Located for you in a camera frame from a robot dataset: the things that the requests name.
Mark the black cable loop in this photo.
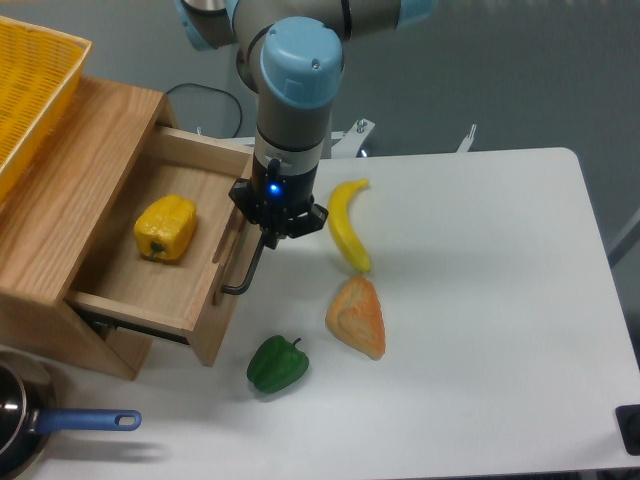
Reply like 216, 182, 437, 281
164, 82, 244, 140

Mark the triangular pastry bread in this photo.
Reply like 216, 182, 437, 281
325, 275, 386, 360

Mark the yellow banana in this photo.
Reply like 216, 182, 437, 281
328, 178, 371, 273

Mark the yellow plastic basket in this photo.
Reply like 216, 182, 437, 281
1, 17, 92, 199

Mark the green bell pepper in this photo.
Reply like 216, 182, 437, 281
246, 335, 310, 394

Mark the black corner device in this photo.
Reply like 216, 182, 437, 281
615, 404, 640, 456

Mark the yellow bell pepper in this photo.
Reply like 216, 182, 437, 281
133, 194, 197, 262

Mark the wooden drawer cabinet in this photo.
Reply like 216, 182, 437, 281
0, 74, 180, 382

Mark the blue handled frying pan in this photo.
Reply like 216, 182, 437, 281
1, 351, 142, 479

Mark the wooden top drawer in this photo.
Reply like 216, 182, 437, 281
67, 127, 259, 366

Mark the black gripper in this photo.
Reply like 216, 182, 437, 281
229, 157, 329, 249

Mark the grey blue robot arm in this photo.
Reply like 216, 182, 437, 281
175, 1, 436, 248

